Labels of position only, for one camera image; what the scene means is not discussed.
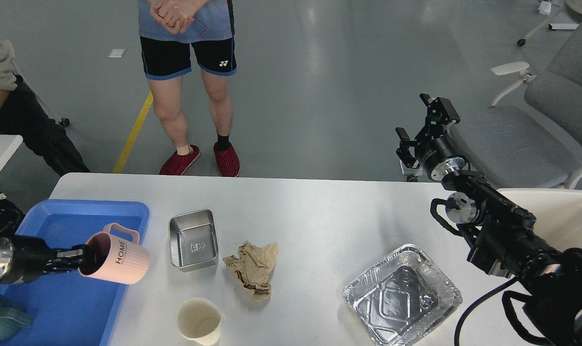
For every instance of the white chair base far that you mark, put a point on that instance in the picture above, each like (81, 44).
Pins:
(560, 16)

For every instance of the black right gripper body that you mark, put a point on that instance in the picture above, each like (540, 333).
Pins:
(433, 155)

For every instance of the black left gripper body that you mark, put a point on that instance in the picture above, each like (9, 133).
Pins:
(23, 258)

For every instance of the square stainless steel tray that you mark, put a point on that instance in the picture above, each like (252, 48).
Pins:
(193, 241)

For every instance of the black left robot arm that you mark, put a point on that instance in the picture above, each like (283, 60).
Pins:
(24, 259)

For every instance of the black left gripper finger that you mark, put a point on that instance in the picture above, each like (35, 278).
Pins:
(65, 266)
(78, 252)

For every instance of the cream waste bin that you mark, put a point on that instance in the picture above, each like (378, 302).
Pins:
(558, 213)

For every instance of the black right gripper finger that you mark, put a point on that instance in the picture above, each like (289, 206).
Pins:
(405, 140)
(440, 111)

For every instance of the standing person in shorts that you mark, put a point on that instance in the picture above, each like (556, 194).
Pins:
(170, 33)

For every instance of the blue plastic bin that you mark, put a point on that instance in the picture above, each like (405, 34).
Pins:
(69, 309)

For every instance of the aluminium foil tray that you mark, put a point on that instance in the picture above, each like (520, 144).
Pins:
(402, 298)

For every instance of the seated person at left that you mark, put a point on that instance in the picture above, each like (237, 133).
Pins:
(21, 114)

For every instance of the pink plastic mug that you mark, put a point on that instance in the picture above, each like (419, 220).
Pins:
(118, 257)

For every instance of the grey office chair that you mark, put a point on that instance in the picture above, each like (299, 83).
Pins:
(531, 134)

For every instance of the cream paper cup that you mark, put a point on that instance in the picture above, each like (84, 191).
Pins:
(200, 320)

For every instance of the crumpled brown paper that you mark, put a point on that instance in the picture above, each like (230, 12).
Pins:
(252, 266)

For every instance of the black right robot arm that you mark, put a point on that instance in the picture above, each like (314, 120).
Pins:
(499, 234)

